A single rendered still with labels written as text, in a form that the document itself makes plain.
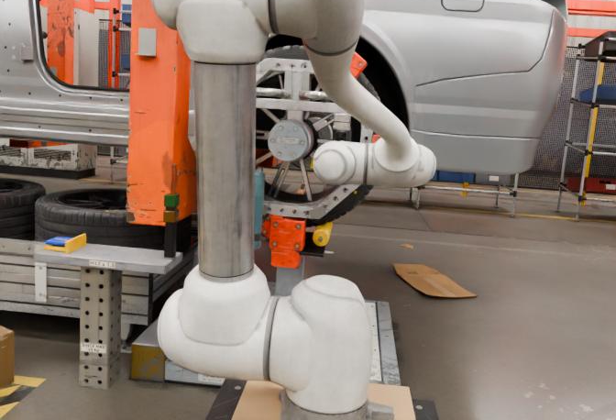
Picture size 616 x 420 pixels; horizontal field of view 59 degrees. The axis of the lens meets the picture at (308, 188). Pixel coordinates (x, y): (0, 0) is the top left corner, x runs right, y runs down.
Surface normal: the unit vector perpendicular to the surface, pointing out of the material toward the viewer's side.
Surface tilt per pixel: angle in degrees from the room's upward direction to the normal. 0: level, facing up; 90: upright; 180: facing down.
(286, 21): 144
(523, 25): 90
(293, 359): 90
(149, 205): 90
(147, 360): 90
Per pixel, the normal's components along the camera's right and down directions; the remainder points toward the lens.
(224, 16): -0.03, 0.41
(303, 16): 0.05, 0.87
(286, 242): -0.10, 0.13
